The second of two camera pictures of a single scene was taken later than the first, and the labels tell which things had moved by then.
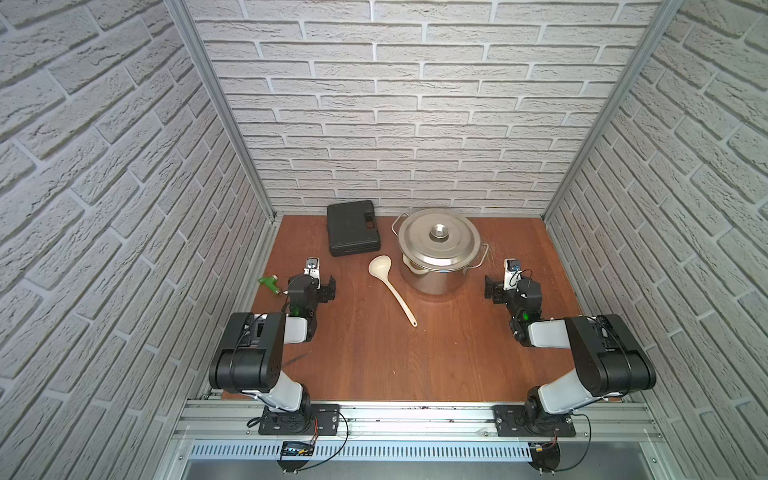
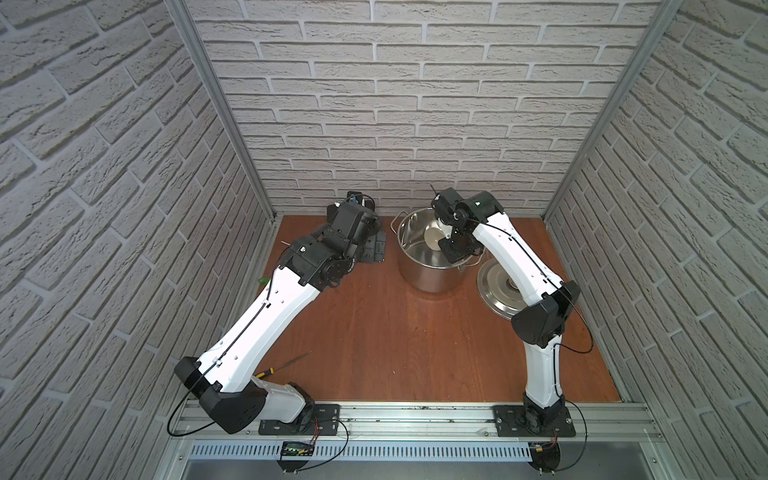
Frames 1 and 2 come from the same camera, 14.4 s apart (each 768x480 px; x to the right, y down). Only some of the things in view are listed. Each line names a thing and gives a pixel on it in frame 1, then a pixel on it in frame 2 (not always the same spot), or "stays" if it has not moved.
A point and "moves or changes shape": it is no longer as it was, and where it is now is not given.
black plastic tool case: x=352 y=228 stays
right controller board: x=545 y=457 stays
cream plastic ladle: x=380 y=267 to x=433 y=236
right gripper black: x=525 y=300 to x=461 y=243
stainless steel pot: x=432 y=281 stays
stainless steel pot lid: x=439 y=239 moves or changes shape
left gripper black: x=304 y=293 to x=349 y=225
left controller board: x=294 y=448 stays
